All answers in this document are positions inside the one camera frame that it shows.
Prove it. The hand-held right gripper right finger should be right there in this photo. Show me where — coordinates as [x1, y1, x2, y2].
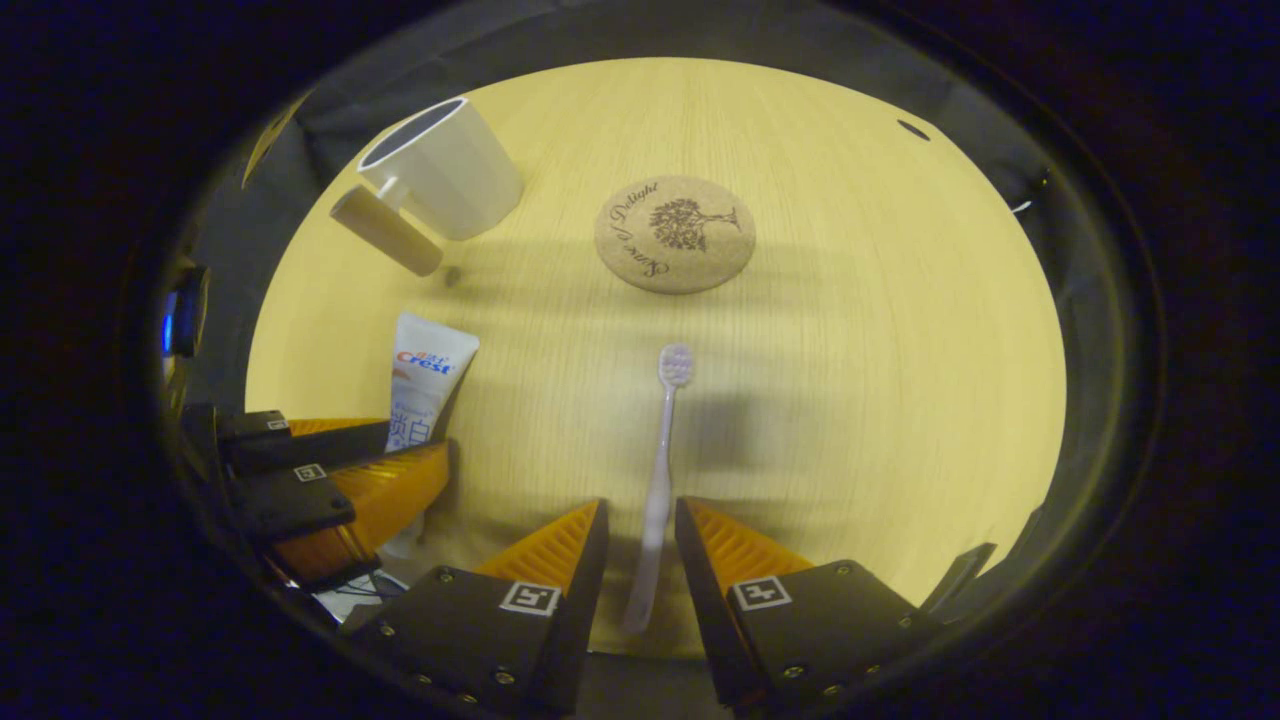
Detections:
[675, 496, 946, 717]

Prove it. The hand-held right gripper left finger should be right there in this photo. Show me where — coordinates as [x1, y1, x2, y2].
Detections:
[340, 498, 611, 717]

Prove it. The white toothpaste tube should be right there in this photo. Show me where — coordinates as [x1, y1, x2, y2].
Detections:
[380, 310, 481, 561]

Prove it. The white toothbrush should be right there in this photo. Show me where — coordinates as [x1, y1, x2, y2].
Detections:
[620, 343, 696, 636]

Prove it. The white cup with wooden handle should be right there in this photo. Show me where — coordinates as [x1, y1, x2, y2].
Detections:
[330, 96, 526, 278]

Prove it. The round cork coaster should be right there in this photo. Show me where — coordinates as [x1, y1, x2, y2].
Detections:
[594, 176, 757, 295]

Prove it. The wooden desktop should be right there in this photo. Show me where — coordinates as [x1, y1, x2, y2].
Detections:
[245, 57, 1068, 661]

